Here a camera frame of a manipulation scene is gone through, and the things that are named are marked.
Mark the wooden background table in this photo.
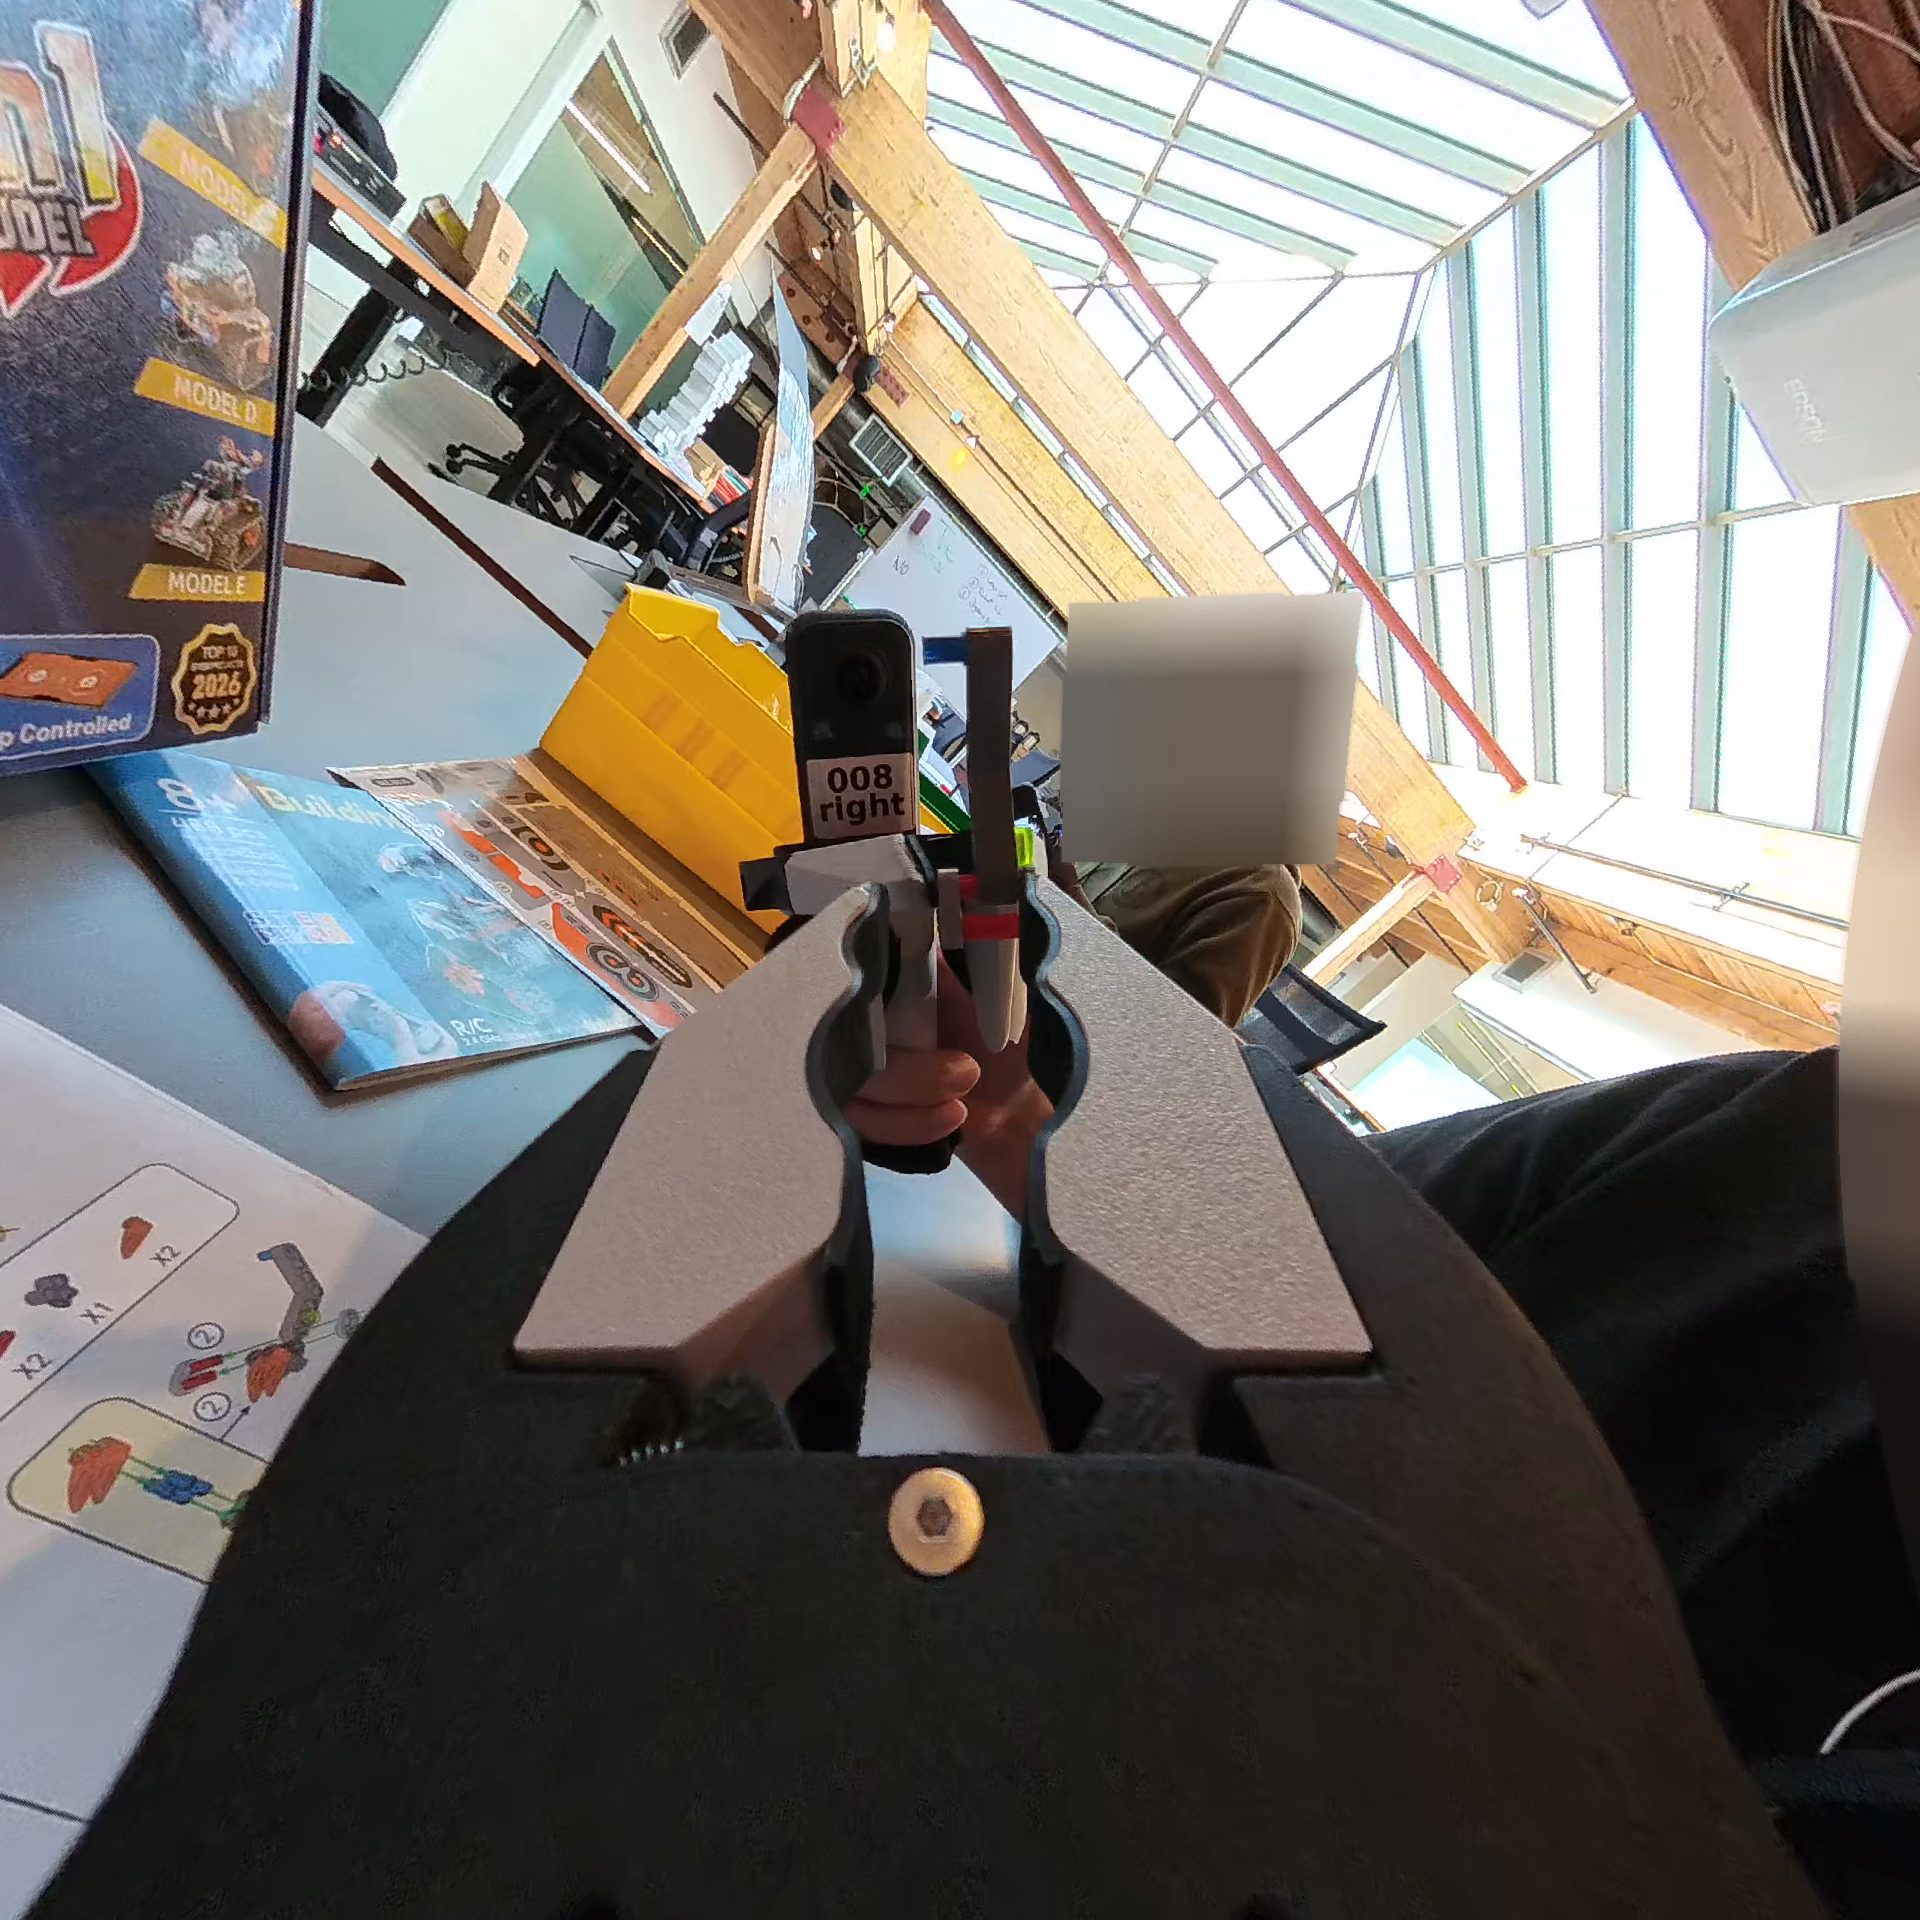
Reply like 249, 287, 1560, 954
306, 164, 706, 519

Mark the yellow plastic bin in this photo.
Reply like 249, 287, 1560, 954
538, 583, 969, 924

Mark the cardboard box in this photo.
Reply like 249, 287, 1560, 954
411, 181, 530, 314

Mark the whiteboard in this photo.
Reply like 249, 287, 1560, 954
839, 502, 1058, 699

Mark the white projector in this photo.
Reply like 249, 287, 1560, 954
1711, 187, 1920, 511

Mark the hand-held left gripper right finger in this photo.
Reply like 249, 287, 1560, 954
1019, 877, 1373, 1453

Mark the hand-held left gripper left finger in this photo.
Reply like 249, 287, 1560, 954
513, 883, 890, 1453

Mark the blue cover booklet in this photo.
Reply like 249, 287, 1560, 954
90, 750, 648, 1089

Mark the black mesh chair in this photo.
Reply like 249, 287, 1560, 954
1245, 966, 1386, 1075

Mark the white cable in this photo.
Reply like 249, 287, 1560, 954
1820, 1668, 1920, 1757

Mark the person's right hand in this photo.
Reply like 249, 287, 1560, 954
844, 1049, 1056, 1221

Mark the open white instruction manual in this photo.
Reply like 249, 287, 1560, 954
0, 1005, 431, 1920

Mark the person's black shirt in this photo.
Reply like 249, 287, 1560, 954
1372, 1049, 1920, 1920

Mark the grey desk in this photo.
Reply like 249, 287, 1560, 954
0, 417, 1051, 1825

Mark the black monitor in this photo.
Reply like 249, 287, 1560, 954
536, 269, 617, 385

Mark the blue toy robot box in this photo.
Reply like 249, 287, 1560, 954
0, 0, 320, 775

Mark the printed sticker sheet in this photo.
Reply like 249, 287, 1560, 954
330, 754, 769, 1037

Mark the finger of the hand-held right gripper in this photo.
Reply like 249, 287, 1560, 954
959, 901, 1033, 1055
777, 838, 928, 916

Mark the grey bent toy beam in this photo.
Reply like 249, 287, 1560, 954
921, 630, 1041, 945

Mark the tilted white board panel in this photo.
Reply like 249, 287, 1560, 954
743, 277, 818, 609

